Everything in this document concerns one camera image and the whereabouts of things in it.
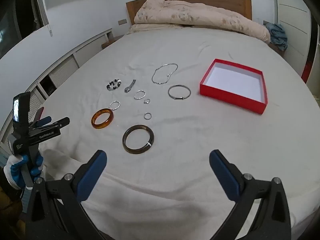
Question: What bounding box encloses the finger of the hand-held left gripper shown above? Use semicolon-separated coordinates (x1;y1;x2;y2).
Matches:
32;115;52;130
49;116;71;130

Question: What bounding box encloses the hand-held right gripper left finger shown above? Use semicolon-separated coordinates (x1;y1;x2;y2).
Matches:
25;149;108;240

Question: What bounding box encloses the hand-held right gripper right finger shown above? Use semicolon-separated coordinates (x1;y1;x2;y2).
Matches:
209;149;293;240

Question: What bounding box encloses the amber bangle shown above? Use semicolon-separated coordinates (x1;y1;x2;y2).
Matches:
91;108;114;130

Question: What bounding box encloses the dark brown bangle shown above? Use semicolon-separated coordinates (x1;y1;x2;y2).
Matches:
122;124;155;155

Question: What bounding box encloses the red cardboard box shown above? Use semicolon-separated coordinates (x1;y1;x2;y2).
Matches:
199;59;268;115

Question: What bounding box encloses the thin silver bangle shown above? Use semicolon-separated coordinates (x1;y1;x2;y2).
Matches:
168;85;192;100

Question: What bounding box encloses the person's left forearm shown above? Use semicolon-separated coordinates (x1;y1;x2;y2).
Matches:
0;171;25;213

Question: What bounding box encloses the person's left hand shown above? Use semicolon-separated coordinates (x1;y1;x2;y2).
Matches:
4;153;45;190

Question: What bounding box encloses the bed with white sheet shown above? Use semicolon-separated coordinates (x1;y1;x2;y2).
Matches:
37;27;318;240

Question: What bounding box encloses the white low cabinet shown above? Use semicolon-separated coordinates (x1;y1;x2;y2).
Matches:
0;27;113;155

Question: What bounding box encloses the small silver watch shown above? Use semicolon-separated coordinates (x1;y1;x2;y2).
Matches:
124;79;137;93

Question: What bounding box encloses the dark window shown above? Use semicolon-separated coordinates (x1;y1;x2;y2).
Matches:
0;0;43;58

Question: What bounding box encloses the beige pillow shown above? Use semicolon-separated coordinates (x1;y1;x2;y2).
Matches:
127;23;183;34

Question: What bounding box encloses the red object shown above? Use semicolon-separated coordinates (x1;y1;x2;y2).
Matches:
301;60;313;83

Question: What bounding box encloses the blue cloth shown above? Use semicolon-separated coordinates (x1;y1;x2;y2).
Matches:
265;23;288;52

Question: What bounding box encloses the beige floral duvet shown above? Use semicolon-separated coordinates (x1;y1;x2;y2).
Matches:
134;0;272;43

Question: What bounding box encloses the wooden headboard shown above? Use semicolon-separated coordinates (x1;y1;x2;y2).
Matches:
126;0;252;28

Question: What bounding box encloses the white wardrobe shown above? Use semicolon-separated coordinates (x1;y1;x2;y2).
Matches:
272;0;320;55

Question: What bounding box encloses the dark beaded bracelet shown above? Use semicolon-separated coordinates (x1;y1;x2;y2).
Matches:
106;79;122;91

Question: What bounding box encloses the silver pearl necklace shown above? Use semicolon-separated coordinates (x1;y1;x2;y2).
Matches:
151;63;179;85

